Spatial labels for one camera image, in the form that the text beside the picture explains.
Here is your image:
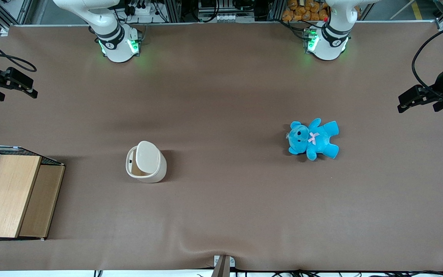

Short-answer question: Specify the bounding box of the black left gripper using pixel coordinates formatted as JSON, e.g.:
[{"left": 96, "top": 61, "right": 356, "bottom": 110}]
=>
[{"left": 397, "top": 63, "right": 443, "bottom": 114}]

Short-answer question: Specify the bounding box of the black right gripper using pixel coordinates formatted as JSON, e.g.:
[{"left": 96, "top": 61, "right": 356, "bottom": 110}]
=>
[{"left": 0, "top": 58, "right": 38, "bottom": 102}]

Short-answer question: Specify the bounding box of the white trash can lid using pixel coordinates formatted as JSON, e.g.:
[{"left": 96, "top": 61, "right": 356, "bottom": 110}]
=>
[{"left": 135, "top": 141, "right": 162, "bottom": 176}]

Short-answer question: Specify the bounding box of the white trash can body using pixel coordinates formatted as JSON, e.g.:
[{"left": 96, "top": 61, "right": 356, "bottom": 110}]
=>
[{"left": 125, "top": 142, "right": 167, "bottom": 184}]

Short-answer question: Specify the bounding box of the wooden shelf box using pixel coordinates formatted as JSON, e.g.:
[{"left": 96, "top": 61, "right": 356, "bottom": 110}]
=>
[{"left": 0, "top": 145, "right": 66, "bottom": 242}]

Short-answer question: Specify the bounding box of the blue teddy bear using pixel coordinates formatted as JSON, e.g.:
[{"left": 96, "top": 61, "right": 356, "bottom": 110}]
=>
[{"left": 286, "top": 118, "right": 340, "bottom": 162}]

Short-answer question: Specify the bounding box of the orange plush toys pile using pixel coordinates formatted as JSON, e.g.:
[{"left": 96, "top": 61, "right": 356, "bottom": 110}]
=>
[{"left": 281, "top": 0, "right": 330, "bottom": 22}]

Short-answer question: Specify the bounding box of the white power strip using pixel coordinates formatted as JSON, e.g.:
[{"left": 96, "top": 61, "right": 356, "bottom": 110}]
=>
[{"left": 128, "top": 0, "right": 157, "bottom": 17}]

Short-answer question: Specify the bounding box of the brown table cover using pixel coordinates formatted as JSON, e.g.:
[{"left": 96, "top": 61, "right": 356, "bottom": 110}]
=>
[{"left": 0, "top": 21, "right": 443, "bottom": 272}]

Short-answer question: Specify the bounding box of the metal table bracket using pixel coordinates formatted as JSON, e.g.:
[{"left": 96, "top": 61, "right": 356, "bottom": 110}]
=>
[{"left": 211, "top": 255, "right": 236, "bottom": 277}]

